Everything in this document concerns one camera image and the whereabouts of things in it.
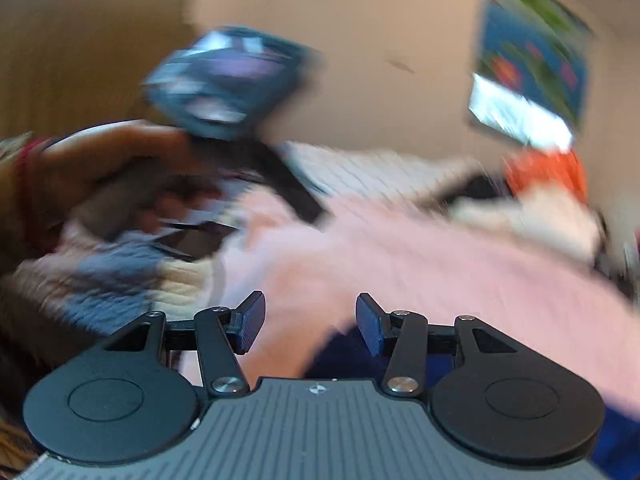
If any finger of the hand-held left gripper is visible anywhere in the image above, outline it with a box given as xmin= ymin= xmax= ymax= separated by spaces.
xmin=154 ymin=219 xmax=240 ymax=264
xmin=247 ymin=137 xmax=332 ymax=227

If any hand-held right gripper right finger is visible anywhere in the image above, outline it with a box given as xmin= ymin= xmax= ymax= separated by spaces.
xmin=355 ymin=293 xmax=523 ymax=401

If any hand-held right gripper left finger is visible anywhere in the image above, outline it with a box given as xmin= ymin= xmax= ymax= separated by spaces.
xmin=102 ymin=291 xmax=267 ymax=401

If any person's left forearm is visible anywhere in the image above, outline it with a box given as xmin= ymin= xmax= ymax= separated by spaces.
xmin=0 ymin=135 xmax=31 ymax=273

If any person's left hand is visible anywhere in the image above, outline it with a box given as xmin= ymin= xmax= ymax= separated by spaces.
xmin=40 ymin=124 xmax=223 ymax=243

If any pink bed blanket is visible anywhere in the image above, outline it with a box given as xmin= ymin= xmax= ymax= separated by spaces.
xmin=212 ymin=191 xmax=640 ymax=413

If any white quilted bedding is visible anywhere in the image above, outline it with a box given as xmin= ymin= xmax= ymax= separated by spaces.
xmin=280 ymin=141 xmax=483 ymax=203

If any blue white knit cloth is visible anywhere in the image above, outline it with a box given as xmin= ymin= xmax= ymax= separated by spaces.
xmin=10 ymin=227 xmax=228 ymax=343

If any orange cloth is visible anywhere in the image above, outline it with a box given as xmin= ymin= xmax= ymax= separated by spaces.
xmin=504 ymin=146 xmax=589 ymax=207

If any colourful wall poster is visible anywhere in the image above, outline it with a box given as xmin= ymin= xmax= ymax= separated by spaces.
xmin=466 ymin=0 xmax=595 ymax=147

